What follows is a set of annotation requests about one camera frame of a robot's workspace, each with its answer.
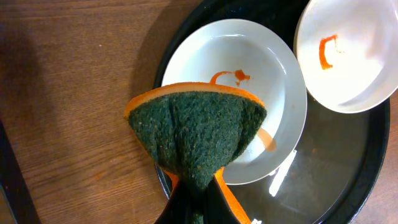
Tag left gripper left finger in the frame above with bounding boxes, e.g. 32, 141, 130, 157
155, 182, 193, 224

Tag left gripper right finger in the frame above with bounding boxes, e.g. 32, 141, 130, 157
203, 178, 239, 224

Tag green and orange sponge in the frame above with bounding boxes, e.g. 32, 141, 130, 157
124, 82, 267, 223

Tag grey-white plate with sauce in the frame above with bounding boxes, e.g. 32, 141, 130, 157
162, 19, 307, 185

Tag white plate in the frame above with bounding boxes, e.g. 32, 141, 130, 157
294, 0, 397, 113

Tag black round tray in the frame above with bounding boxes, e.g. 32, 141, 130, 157
155, 0, 391, 223

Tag black rectangular tray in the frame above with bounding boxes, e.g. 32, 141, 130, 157
1, 123, 41, 224

